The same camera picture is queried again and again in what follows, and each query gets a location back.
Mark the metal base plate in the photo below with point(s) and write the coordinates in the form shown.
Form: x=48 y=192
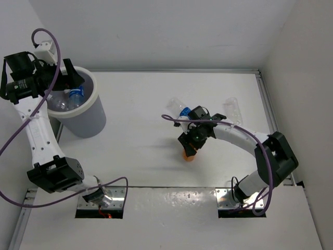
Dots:
x=114 y=199
x=226 y=202

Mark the clear crushed bottle white cap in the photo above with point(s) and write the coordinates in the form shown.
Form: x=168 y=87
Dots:
x=232 y=111

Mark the orange juice bottle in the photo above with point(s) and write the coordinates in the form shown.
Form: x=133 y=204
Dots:
x=188 y=158

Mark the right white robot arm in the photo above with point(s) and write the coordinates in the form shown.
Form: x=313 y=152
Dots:
x=273 y=154

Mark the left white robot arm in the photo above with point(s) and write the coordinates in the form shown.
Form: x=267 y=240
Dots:
x=26 y=82

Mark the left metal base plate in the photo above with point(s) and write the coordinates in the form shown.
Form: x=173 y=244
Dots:
x=114 y=199

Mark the blue label water bottle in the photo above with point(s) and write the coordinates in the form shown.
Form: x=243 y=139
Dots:
x=177 y=108
x=76 y=98

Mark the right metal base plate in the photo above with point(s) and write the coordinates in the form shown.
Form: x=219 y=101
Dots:
x=226 y=202

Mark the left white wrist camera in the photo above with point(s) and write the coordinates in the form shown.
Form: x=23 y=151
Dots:
x=46 y=51

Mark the apple juice labelled clear bottle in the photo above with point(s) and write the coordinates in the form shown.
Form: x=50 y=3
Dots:
x=57 y=104

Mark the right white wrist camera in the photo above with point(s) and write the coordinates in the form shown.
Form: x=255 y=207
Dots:
x=183 y=122

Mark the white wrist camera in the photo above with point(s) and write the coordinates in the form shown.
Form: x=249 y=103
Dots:
x=183 y=122
x=46 y=51

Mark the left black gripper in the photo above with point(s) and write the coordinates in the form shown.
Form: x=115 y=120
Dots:
x=68 y=82

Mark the white round plastic bin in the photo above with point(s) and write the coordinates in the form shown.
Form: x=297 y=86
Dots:
x=89 y=119

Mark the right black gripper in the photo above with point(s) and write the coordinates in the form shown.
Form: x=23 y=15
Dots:
x=184 y=139

